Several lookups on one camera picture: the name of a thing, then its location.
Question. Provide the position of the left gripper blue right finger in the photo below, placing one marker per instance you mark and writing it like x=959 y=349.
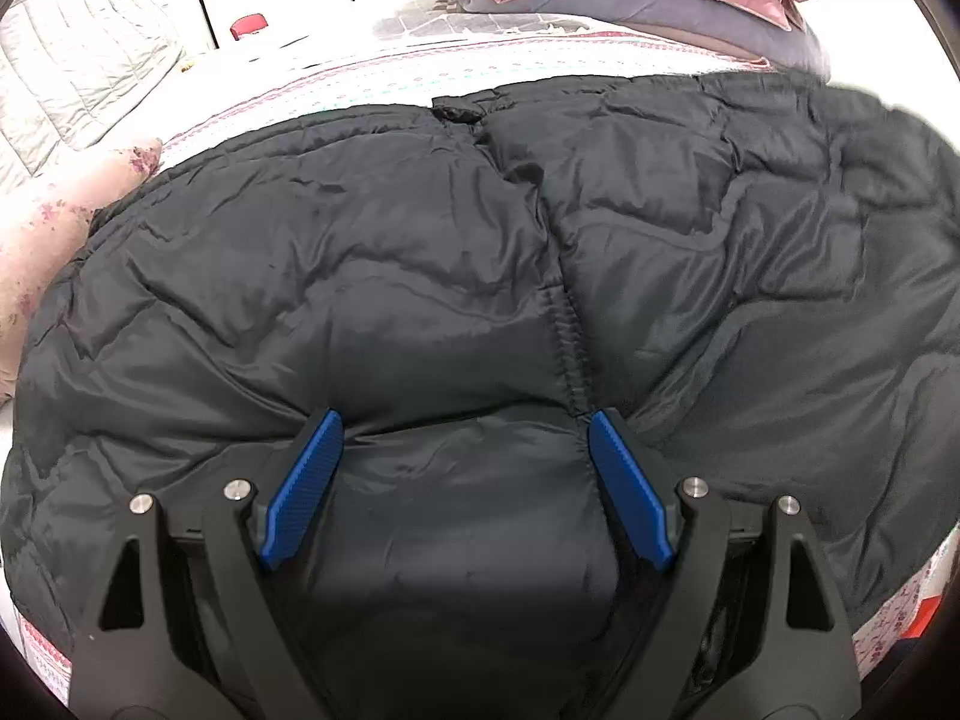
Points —
x=639 y=484

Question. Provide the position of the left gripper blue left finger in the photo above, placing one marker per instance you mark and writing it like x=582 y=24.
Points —
x=292 y=486

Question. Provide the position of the black puffer jacket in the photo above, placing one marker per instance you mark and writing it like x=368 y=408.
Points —
x=480 y=329

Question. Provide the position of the patterned knit bedspread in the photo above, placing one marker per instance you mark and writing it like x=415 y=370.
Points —
x=465 y=52

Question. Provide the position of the red small object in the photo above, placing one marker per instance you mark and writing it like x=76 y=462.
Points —
x=247 y=25

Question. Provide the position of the grey quilted blanket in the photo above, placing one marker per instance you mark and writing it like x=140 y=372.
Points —
x=71 y=71

